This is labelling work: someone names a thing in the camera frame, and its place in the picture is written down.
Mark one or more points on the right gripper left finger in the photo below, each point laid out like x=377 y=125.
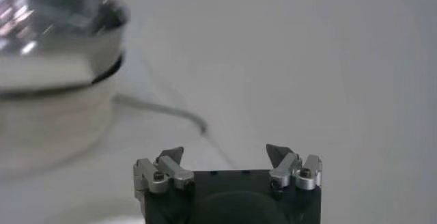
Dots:
x=170 y=170

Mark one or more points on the steel perforated steamer basket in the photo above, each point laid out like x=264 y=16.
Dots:
x=51 y=24

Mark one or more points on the cream electric cooker pot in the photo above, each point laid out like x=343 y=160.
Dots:
x=51 y=126

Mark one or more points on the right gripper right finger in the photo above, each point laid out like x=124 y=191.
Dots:
x=285 y=169

